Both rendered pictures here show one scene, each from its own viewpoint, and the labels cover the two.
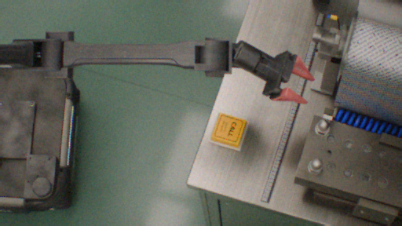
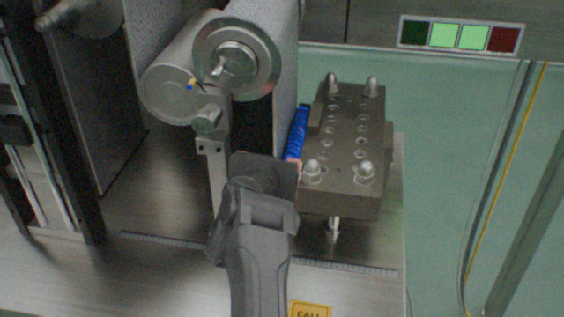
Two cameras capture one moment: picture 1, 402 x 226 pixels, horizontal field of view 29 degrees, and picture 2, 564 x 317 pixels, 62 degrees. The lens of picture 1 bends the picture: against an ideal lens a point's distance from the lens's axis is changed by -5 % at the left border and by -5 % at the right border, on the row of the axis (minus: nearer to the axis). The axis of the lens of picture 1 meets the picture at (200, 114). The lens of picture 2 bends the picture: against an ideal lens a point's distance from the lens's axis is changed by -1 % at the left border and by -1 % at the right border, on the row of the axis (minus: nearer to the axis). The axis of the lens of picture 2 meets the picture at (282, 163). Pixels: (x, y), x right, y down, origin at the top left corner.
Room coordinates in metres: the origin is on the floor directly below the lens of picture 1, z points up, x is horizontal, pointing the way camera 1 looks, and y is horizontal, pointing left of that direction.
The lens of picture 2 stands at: (0.81, 0.35, 1.60)
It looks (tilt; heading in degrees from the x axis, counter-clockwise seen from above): 39 degrees down; 254
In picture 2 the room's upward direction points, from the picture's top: straight up
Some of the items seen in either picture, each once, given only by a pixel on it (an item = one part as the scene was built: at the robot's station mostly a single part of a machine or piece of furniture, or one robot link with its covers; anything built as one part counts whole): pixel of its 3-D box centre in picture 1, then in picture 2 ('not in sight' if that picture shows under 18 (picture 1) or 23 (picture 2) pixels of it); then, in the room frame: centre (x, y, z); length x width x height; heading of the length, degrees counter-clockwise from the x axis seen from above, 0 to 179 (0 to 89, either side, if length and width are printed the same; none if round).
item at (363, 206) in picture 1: (374, 213); (386, 154); (0.36, -0.38, 0.96); 0.10 x 0.03 x 0.11; 63
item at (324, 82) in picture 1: (327, 60); (218, 169); (0.73, -0.32, 1.05); 0.06 x 0.05 x 0.31; 63
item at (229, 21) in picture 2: (349, 43); (236, 61); (0.69, -0.34, 1.25); 0.15 x 0.01 x 0.15; 153
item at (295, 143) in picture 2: (377, 127); (296, 136); (0.56, -0.42, 1.03); 0.21 x 0.04 x 0.03; 63
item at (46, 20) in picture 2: not in sight; (50, 19); (0.95, -0.38, 1.33); 0.06 x 0.03 x 0.03; 63
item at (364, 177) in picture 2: (316, 164); (365, 171); (0.48, -0.25, 1.05); 0.04 x 0.04 x 0.04
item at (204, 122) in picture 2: (317, 33); (204, 122); (0.75, -0.29, 1.18); 0.04 x 0.02 x 0.04; 153
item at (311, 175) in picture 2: (323, 125); (311, 168); (0.57, -0.28, 1.05); 0.04 x 0.04 x 0.04
